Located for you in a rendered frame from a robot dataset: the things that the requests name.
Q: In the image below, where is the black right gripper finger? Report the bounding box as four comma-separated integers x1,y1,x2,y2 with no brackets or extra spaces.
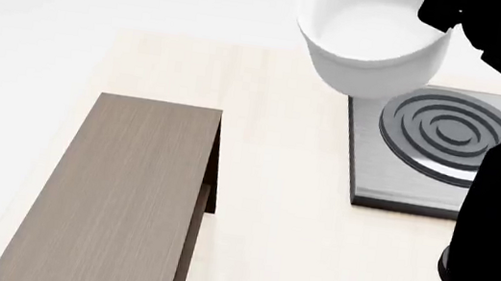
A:
457,15,501,66
414,0,466,35

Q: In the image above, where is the white bowl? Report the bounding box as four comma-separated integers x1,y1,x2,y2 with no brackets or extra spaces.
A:
286,0,467,112

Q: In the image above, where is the brown wooden cabinet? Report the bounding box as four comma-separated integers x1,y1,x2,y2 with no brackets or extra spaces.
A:
0,80,230,281

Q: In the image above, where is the dark spiral stove burner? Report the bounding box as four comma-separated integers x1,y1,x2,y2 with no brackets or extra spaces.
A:
371,84,501,193

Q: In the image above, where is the silver stove base plate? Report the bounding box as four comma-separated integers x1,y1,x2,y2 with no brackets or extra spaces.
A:
334,73,501,228

